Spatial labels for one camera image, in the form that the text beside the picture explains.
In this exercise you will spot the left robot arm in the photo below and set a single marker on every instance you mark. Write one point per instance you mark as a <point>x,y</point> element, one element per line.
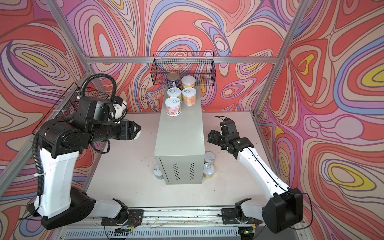
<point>56,148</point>

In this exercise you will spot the black wire basket back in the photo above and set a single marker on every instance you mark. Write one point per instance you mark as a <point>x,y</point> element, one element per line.
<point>199,64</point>

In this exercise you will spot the dark blue tomato can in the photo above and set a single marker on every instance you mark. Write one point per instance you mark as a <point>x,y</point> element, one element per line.
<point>173,80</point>

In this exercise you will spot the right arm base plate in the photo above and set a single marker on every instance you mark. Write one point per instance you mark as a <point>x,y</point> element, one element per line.
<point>231,216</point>

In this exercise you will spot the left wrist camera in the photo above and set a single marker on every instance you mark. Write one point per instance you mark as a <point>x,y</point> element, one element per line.
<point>121,109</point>

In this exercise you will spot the group can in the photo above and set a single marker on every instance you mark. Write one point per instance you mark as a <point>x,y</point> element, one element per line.
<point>208,171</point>
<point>189,96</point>
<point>210,158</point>

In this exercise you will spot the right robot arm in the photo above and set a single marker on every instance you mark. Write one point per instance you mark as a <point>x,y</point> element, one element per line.
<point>284,207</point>

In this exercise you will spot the green label can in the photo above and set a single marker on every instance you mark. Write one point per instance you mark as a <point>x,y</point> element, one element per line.
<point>174,93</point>

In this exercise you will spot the black wire basket left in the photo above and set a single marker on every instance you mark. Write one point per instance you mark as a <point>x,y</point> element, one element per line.
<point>67,104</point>

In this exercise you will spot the grey metal cabinet counter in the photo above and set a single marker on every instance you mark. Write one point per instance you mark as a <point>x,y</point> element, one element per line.
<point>180,148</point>

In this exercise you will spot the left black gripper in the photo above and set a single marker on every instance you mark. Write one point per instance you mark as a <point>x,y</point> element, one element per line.
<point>128,126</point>

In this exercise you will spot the black wire basket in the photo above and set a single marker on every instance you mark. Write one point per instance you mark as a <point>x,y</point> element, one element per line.
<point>67,104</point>
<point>199,64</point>

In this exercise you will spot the white lid can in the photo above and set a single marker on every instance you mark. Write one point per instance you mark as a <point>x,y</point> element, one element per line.
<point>157,172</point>
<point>137,131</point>
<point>173,106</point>

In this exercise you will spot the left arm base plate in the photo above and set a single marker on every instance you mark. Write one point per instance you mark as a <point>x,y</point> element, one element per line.
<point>132,217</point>

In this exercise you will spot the orange peach can large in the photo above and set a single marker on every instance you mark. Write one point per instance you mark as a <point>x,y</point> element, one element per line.
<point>188,82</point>

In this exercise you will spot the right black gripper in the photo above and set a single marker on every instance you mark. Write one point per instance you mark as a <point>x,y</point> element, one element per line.
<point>214,135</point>

